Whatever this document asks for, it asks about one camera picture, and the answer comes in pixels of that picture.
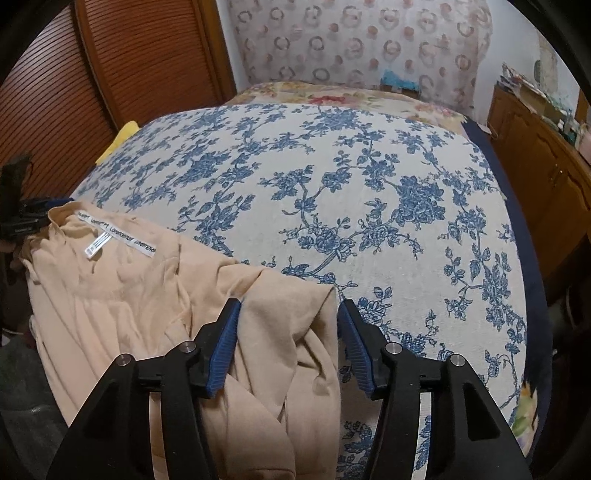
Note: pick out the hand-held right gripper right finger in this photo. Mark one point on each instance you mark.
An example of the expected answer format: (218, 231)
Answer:
(356, 355)

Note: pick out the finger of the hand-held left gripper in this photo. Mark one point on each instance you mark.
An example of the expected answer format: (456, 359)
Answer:
(46, 205)

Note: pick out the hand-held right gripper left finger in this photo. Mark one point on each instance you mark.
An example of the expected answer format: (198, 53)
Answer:
(225, 353)

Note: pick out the peach printed t-shirt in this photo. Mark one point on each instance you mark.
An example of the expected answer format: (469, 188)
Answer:
(138, 300)

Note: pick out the wooden louvered wardrobe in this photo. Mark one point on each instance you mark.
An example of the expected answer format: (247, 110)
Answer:
(115, 83)

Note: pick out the blue floral bed cover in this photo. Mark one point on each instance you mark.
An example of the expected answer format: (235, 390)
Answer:
(323, 194)

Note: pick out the navy blue bed sheet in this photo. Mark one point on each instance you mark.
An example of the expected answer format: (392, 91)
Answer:
(531, 258)

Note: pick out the pastel floral bed sheet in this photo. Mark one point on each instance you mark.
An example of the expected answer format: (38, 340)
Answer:
(351, 99)

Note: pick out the wooden sideboard cabinet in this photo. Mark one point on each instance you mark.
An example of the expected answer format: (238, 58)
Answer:
(545, 175)

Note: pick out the blue cloth bundle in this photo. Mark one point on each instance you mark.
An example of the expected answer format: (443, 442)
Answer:
(398, 81)

